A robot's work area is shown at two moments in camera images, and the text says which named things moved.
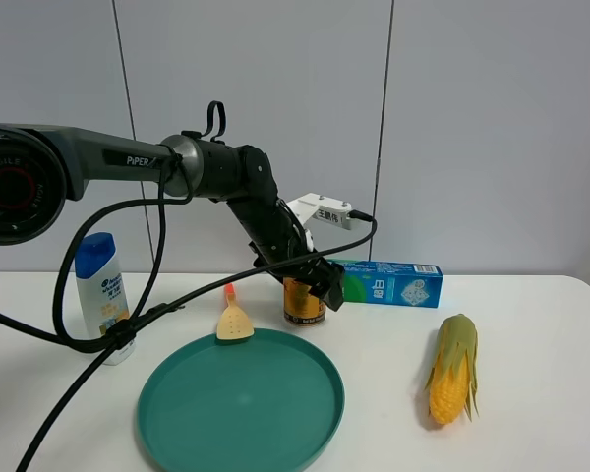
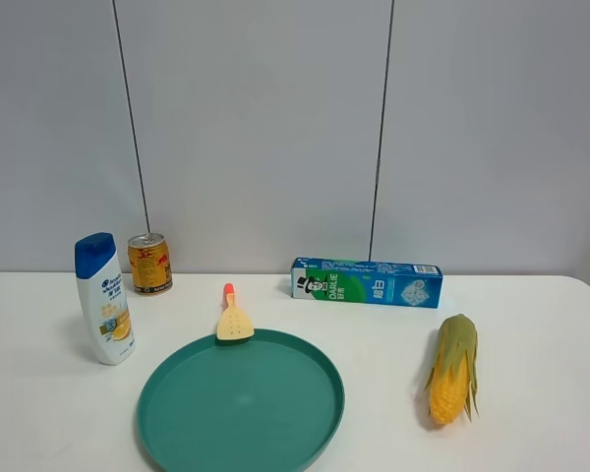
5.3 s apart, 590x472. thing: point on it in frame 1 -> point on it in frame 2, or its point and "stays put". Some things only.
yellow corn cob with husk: (454, 381) stays put
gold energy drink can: (300, 306) -> (150, 264)
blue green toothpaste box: (399, 283) stays put
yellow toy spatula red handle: (234, 323) stays put
